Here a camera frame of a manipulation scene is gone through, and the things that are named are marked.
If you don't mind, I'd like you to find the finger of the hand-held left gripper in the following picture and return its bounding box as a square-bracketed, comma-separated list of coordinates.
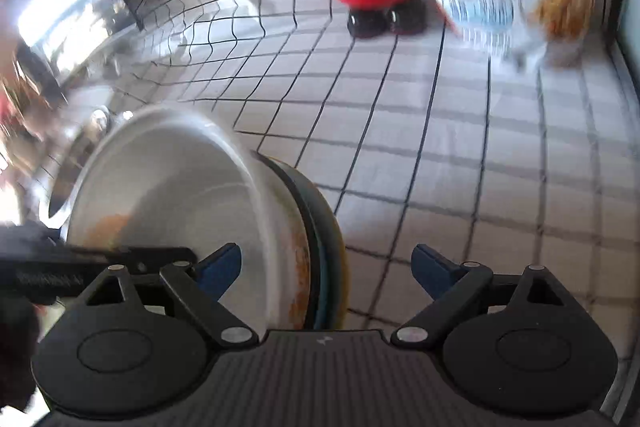
[60, 246, 197, 269]

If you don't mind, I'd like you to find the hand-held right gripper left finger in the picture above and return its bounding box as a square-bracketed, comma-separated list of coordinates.
[75, 243, 261, 351]

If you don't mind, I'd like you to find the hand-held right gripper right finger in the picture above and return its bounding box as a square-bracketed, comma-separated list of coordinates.
[390, 243, 582, 350]

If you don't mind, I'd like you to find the white enamel bowl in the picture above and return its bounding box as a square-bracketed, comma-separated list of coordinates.
[66, 106, 313, 333]

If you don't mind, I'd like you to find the blue bowl with black rim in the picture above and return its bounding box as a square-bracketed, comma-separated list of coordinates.
[257, 152, 349, 331]

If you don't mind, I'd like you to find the black checked white tablecloth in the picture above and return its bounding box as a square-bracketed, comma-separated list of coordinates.
[30, 0, 640, 408]

